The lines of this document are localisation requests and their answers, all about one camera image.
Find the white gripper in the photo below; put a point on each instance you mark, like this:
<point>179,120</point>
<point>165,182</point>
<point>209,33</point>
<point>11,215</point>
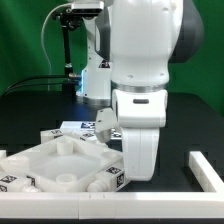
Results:
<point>140,117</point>

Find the white square table top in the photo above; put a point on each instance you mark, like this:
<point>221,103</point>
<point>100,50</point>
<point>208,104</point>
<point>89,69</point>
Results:
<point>64,164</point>

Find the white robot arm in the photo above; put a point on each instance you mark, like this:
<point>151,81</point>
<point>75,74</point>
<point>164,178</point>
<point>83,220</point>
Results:
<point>145,36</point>

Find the white tag sheet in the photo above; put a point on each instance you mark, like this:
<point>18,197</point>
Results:
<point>87,126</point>

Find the white U-shaped obstacle fence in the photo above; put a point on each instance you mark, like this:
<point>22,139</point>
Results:
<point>208,203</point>

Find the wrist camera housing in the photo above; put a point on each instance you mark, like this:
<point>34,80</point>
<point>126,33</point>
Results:
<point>106,120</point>

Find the black camera stand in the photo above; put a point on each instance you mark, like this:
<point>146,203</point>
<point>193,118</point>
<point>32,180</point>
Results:
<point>69,22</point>

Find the silver camera on stand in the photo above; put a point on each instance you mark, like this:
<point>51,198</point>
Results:
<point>87,8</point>

